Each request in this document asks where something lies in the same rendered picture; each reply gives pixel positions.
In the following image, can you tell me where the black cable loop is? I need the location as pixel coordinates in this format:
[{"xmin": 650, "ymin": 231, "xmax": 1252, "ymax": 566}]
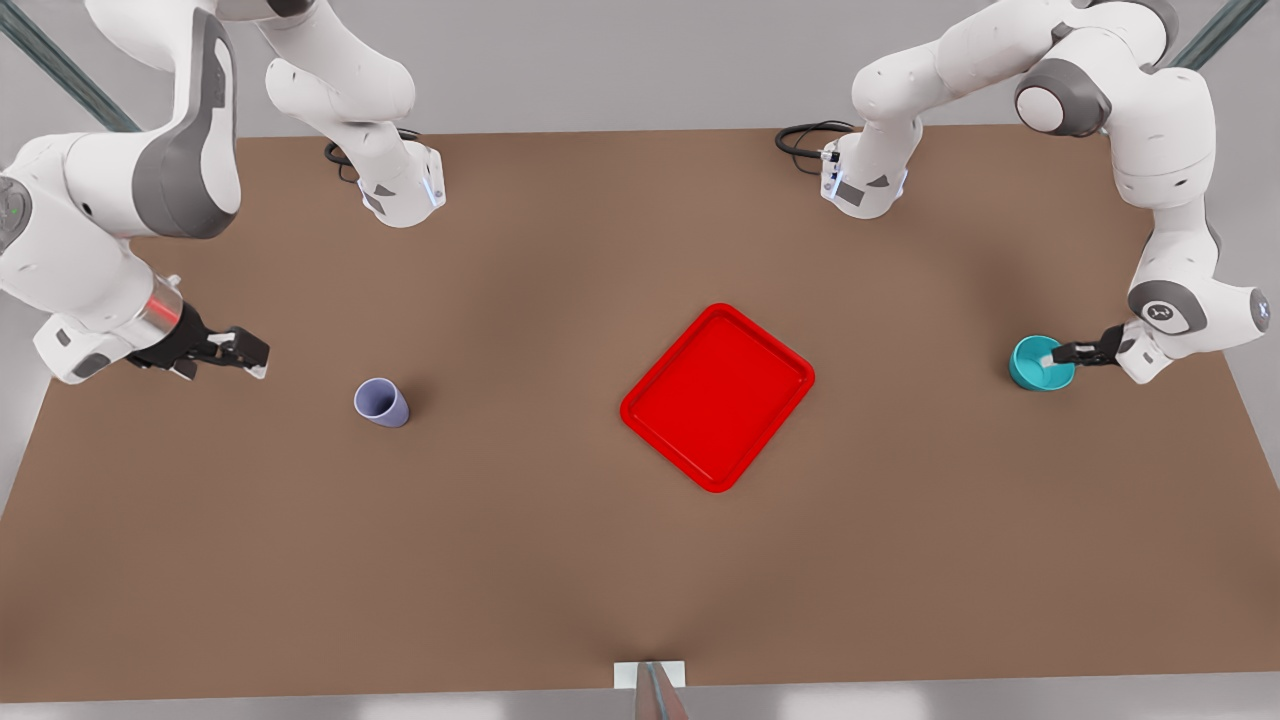
[
  {"xmin": 775, "ymin": 120, "xmax": 861, "ymax": 177},
  {"xmin": 324, "ymin": 127, "xmax": 423, "ymax": 187}
]

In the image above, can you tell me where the lavender cup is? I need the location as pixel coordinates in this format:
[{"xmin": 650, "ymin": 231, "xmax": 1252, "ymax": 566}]
[{"xmin": 354, "ymin": 377, "xmax": 412, "ymax": 429}]

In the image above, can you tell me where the red rectangular tray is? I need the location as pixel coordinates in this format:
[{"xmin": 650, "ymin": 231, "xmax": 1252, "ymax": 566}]
[{"xmin": 620, "ymin": 303, "xmax": 816, "ymax": 494}]

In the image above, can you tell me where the teal bowl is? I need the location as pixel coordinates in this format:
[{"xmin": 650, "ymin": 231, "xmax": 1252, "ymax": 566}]
[{"xmin": 1008, "ymin": 335, "xmax": 1078, "ymax": 392}]

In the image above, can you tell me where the silver frame post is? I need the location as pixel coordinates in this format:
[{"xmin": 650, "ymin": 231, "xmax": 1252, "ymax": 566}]
[
  {"xmin": 0, "ymin": 0, "xmax": 142, "ymax": 134},
  {"xmin": 1168, "ymin": 0, "xmax": 1271, "ymax": 72},
  {"xmin": 613, "ymin": 659, "xmax": 692, "ymax": 720}
]

